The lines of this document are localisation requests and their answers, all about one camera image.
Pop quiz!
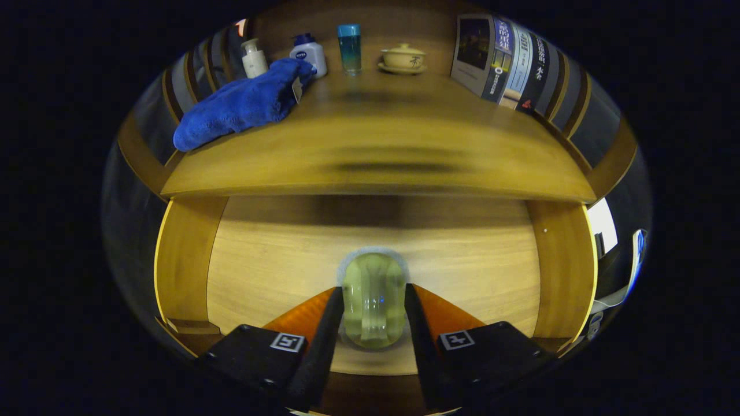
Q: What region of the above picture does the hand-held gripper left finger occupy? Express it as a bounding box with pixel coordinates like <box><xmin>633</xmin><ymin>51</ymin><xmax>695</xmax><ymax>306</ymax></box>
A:
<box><xmin>199</xmin><ymin>287</ymin><xmax>345</xmax><ymax>412</ymax></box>

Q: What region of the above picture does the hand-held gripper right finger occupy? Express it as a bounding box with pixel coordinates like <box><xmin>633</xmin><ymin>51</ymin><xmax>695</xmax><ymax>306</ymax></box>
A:
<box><xmin>404</xmin><ymin>283</ymin><xmax>556</xmax><ymax>412</ymax></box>

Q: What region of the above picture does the wooden drawer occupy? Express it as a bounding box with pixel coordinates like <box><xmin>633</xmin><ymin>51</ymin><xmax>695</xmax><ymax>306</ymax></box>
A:
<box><xmin>151</xmin><ymin>194</ymin><xmax>600</xmax><ymax>416</ymax></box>

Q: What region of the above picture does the wooden countertop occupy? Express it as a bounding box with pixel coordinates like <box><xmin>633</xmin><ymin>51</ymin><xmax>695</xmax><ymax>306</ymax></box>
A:
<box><xmin>161</xmin><ymin>72</ymin><xmax>597</xmax><ymax>204</ymax></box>

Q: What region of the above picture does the wooden cabinet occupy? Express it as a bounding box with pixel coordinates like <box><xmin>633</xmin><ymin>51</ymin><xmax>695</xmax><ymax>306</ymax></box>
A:
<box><xmin>116</xmin><ymin>0</ymin><xmax>639</xmax><ymax>203</ymax></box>

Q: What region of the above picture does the blue towel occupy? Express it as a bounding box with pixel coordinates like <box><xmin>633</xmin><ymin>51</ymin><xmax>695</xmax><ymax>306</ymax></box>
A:
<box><xmin>173</xmin><ymin>58</ymin><xmax>317</xmax><ymax>153</ymax></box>

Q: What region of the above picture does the beige lidded teacup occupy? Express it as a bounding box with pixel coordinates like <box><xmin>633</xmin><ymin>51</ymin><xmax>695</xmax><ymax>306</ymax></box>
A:
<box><xmin>378</xmin><ymin>43</ymin><xmax>428</xmax><ymax>75</ymax></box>

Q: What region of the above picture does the white lotion bottle blue cap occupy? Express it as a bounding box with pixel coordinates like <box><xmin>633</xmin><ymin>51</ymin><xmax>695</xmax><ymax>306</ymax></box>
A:
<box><xmin>289</xmin><ymin>33</ymin><xmax>328</xmax><ymax>79</ymax></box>

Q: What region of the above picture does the black spine book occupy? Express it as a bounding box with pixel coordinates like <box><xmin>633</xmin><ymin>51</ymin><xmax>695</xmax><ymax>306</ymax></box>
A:
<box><xmin>516</xmin><ymin>35</ymin><xmax>560</xmax><ymax>114</ymax></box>

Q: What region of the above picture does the white pump bottle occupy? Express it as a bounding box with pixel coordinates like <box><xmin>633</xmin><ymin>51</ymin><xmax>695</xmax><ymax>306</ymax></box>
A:
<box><xmin>240</xmin><ymin>38</ymin><xmax>269</xmax><ymax>79</ymax></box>

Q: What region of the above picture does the teal blue bottle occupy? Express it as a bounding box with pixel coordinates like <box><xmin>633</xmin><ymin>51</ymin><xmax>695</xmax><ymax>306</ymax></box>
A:
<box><xmin>338</xmin><ymin>24</ymin><xmax>362</xmax><ymax>76</ymax></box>

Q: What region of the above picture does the pale spine book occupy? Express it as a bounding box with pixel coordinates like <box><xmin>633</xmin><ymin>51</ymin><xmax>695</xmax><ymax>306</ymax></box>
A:
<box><xmin>498</xmin><ymin>24</ymin><xmax>535</xmax><ymax>110</ymax></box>

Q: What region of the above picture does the blue spine book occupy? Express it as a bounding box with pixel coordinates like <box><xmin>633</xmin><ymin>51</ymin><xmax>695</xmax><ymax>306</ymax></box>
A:
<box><xmin>450</xmin><ymin>14</ymin><xmax>515</xmax><ymax>105</ymax></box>

